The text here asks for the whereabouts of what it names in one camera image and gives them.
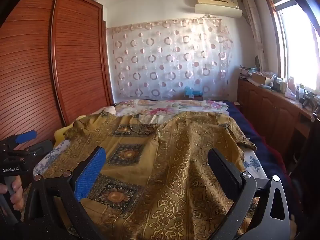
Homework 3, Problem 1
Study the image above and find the golden patterned shirt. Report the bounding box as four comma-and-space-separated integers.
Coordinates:
41, 111, 257, 240

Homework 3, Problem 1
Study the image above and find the black device on stand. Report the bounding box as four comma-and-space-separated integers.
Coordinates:
301, 92, 317, 108

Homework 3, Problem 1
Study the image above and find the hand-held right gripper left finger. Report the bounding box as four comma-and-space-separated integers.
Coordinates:
24, 146, 107, 240

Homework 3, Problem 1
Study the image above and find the pile of packets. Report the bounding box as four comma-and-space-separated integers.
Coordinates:
239, 65, 253, 81

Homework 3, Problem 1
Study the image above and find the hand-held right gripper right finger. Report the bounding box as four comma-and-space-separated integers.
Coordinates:
207, 148, 292, 240

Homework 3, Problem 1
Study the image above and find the white pillow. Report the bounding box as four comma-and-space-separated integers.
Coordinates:
100, 106, 117, 117

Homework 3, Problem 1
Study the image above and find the blue tissue pack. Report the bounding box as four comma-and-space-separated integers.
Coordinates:
184, 86, 203, 99

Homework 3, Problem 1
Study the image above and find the navy blue blanket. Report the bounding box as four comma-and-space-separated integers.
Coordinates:
222, 100, 298, 205

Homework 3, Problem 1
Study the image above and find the person's left hand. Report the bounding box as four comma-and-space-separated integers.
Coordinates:
0, 175, 25, 212

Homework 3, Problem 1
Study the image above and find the yellow cloth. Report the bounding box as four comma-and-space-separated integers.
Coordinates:
54, 121, 78, 148

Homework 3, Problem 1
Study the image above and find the wooden framed window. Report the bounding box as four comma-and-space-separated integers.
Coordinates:
265, 0, 320, 93

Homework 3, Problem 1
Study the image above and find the pale window curtain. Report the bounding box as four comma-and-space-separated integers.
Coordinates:
241, 0, 267, 72

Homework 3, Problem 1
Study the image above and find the open cardboard box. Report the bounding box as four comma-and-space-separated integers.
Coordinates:
251, 72, 272, 85

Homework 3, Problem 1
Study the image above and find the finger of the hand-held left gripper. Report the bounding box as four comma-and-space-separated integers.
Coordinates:
0, 130, 37, 155

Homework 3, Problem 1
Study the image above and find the cream air conditioner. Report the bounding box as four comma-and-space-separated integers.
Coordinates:
194, 0, 243, 18

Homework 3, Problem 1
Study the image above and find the wooden sideboard cabinet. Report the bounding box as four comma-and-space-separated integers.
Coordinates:
236, 77, 320, 160

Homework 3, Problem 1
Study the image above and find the sheer circle-print curtain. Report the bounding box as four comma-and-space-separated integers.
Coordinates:
106, 17, 234, 100

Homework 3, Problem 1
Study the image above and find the blue floral white mat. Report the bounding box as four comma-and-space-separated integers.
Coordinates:
32, 139, 268, 180

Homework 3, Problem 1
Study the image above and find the group of small bottles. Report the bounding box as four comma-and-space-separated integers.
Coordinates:
272, 75, 288, 93

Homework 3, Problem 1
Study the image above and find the wooden slatted wardrobe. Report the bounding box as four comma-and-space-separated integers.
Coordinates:
0, 0, 115, 150

